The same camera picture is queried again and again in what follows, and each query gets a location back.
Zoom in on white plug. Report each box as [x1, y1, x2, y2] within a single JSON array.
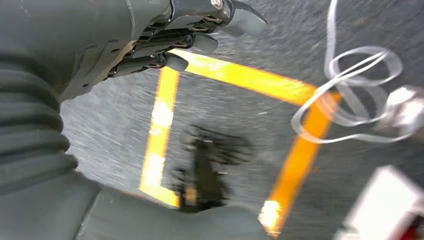
[[380, 85, 424, 133]]

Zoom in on white looped cable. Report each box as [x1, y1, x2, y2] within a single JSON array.
[[290, 0, 424, 145]]

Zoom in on white strip with red switch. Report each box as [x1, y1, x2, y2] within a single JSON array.
[[332, 165, 424, 240]]

